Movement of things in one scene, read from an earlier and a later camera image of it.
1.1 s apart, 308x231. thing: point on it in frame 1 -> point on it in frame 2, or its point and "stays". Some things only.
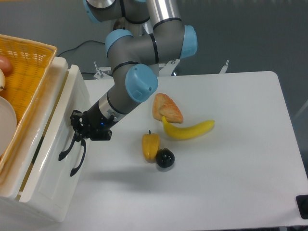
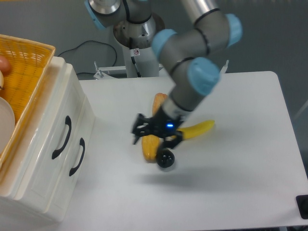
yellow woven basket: [31, 62] stays
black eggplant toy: [165, 158] stays
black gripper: [92, 124] -> [160, 125]
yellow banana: [191, 131] stays
